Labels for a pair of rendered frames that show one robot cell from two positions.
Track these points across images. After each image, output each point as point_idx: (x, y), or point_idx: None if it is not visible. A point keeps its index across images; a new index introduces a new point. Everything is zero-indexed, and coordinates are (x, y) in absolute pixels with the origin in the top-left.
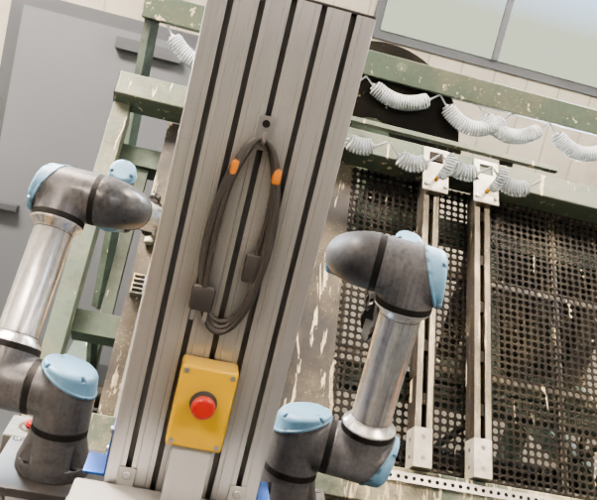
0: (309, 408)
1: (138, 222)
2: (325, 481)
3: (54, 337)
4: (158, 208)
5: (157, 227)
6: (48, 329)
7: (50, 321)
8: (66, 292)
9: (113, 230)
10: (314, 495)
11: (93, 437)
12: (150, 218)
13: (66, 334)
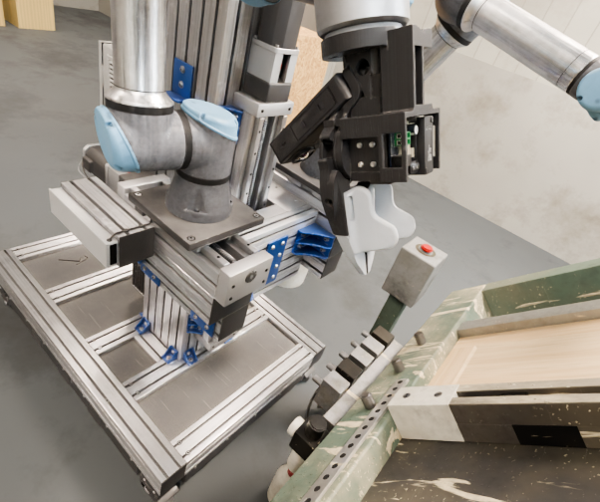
0: (210, 111)
1: (446, 8)
2: (285, 501)
3: (555, 270)
4: (542, 33)
5: (542, 68)
6: (565, 266)
7: (576, 263)
8: None
9: (588, 114)
10: (171, 186)
11: (443, 316)
12: (465, 10)
13: (567, 280)
